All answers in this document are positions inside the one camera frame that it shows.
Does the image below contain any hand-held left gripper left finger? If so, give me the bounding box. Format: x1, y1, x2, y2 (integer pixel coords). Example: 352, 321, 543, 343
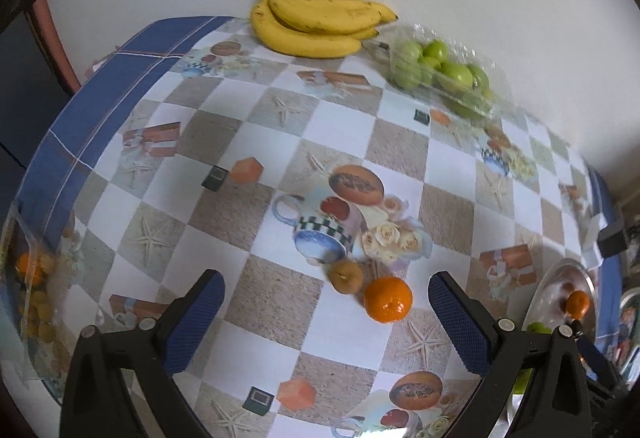
60, 269, 226, 438

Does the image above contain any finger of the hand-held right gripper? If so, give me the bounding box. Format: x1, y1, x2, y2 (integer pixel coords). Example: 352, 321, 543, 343
567, 315, 621, 391

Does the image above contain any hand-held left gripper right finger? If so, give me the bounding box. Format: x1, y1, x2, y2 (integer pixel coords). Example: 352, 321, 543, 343
428, 270, 593, 438

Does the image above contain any large orange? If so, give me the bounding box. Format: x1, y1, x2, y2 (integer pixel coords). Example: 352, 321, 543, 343
566, 290, 592, 321

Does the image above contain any green mango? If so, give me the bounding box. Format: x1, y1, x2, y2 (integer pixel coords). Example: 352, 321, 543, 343
511, 320, 554, 394

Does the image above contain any round metal plate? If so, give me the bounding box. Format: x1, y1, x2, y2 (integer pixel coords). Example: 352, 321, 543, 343
520, 258, 599, 354

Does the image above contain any colourful printed package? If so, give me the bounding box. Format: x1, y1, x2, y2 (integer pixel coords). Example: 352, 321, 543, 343
616, 293, 640, 371

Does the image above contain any small orange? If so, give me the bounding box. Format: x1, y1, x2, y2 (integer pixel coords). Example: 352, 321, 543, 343
363, 276, 414, 323

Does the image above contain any printed checkered tablecloth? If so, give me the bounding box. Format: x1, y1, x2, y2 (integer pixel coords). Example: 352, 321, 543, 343
0, 15, 626, 438

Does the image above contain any black power adapter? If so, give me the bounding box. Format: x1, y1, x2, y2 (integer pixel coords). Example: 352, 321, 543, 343
597, 224, 627, 259

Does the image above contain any small brown yellow fruit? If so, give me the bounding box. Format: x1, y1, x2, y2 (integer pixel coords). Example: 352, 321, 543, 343
327, 259, 364, 295

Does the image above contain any white plastic piece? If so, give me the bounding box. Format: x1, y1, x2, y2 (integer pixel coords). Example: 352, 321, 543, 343
581, 214, 609, 265

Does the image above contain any clear plastic fruit tray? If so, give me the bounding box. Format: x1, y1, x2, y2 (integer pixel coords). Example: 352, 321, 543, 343
0, 205, 78, 391

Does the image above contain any orange in clear tray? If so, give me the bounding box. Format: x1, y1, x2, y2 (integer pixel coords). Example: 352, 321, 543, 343
16, 253, 46, 287

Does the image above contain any clear plastic clamshell pack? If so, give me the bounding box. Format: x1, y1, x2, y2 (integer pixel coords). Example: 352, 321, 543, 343
370, 25, 501, 121

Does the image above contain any group of green limes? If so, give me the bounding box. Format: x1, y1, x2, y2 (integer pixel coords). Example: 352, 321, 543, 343
390, 39, 495, 119

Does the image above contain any reddish brown chair back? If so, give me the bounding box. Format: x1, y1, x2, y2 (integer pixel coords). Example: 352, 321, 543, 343
29, 0, 84, 94

